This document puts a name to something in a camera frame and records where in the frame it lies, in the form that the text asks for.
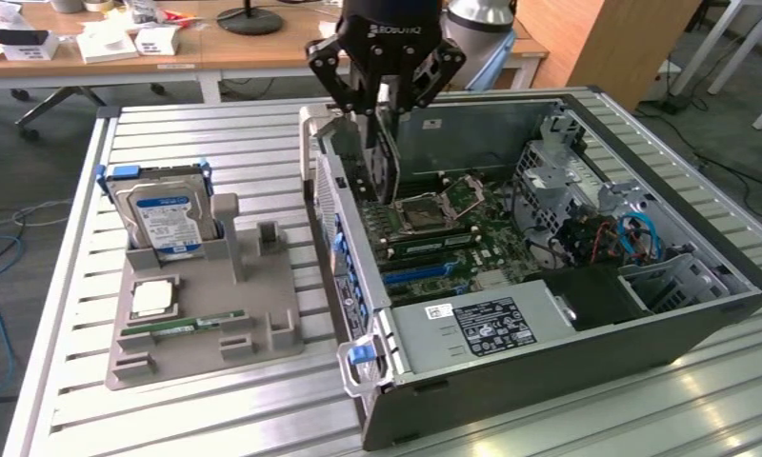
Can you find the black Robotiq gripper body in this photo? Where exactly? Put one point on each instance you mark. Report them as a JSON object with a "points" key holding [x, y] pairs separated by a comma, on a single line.
{"points": [[389, 43]]}

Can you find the black graphics card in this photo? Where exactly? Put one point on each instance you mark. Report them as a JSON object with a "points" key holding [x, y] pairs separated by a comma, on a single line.
{"points": [[380, 162]]}

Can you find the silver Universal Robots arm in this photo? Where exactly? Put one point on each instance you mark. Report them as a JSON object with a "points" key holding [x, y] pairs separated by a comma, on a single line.
{"points": [[476, 19]]}

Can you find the white paper stack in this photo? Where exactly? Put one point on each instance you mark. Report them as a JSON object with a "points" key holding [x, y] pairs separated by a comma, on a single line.
{"points": [[328, 33]]}

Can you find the black round lamp base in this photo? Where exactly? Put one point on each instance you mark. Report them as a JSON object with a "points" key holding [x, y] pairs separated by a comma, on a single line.
{"points": [[250, 24]]}

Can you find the black RAM slot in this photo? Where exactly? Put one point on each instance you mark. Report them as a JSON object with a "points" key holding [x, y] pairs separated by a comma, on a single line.
{"points": [[425, 189], [419, 261], [425, 178]]}

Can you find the metal socket cover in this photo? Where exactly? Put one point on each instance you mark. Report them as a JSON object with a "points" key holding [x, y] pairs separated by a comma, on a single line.
{"points": [[465, 195]]}

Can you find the wooden cabinet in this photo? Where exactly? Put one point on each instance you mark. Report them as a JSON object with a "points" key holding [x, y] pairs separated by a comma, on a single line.
{"points": [[610, 47]]}

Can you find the white box with label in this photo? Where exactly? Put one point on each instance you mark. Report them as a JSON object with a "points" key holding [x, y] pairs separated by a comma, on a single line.
{"points": [[154, 43]]}

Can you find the metal drive cage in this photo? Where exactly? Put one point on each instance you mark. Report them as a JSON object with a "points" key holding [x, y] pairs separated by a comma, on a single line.
{"points": [[545, 190]]}

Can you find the CPU socket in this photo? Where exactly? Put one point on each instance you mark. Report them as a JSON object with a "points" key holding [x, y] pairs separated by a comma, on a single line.
{"points": [[428, 219]]}

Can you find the white floor device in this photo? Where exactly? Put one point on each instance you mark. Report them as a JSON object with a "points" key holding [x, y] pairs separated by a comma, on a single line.
{"points": [[667, 76]]}

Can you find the white open cardboard box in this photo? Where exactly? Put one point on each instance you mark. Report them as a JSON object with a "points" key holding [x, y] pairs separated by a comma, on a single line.
{"points": [[103, 47]]}

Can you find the black power adapter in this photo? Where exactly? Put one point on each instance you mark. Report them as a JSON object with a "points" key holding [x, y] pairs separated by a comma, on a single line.
{"points": [[672, 105]]}

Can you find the tape roll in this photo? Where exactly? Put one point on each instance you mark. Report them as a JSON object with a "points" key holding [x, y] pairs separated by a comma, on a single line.
{"points": [[94, 5]]}

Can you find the hard disk in blue carrier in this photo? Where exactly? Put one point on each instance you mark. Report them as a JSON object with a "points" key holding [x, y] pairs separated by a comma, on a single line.
{"points": [[158, 214]]}

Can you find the green motherboard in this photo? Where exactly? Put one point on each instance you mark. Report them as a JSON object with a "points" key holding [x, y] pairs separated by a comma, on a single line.
{"points": [[501, 262]]}

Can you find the blue expansion slot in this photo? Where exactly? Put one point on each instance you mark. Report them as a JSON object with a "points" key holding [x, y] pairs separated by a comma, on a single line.
{"points": [[419, 273]]}

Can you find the grey metal cup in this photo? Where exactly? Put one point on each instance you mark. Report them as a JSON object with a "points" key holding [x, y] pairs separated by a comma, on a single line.
{"points": [[67, 5]]}

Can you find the black chair base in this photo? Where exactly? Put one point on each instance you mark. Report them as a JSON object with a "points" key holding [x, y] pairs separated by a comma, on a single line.
{"points": [[57, 105]]}

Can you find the wooden desk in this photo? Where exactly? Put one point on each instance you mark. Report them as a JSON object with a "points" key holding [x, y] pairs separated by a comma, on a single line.
{"points": [[50, 66]]}

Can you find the white box with black lid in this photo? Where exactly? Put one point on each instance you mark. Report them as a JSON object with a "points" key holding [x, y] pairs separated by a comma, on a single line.
{"points": [[31, 50]]}

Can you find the black rear label sticker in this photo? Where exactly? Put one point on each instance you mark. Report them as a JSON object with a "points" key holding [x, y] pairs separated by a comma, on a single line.
{"points": [[348, 304]]}

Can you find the grey parts rack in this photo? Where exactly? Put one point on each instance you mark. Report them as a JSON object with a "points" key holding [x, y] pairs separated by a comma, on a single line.
{"points": [[196, 285]]}

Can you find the silver CPU chip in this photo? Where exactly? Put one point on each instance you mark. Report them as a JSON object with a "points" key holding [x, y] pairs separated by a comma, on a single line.
{"points": [[152, 300]]}

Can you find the grey power supply unit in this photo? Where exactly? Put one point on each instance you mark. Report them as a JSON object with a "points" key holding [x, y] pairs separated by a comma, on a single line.
{"points": [[431, 343]]}

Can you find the metal disk bay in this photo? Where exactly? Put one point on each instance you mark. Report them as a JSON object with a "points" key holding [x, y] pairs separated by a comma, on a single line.
{"points": [[672, 281]]}

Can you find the green RAM stick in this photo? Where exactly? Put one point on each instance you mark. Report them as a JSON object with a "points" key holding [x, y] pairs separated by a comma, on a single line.
{"points": [[184, 326]]}

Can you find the blue case release tab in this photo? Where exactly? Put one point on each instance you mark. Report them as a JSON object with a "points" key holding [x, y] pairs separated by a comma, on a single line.
{"points": [[359, 355]]}

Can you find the black open PC case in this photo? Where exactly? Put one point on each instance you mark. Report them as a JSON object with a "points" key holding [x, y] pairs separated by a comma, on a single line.
{"points": [[545, 381]]}

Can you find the black intrusion switch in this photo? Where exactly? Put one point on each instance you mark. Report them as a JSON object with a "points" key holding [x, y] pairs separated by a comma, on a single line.
{"points": [[340, 183]]}

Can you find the white desk frame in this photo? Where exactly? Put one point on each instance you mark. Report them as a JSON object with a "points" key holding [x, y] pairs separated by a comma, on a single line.
{"points": [[704, 47]]}

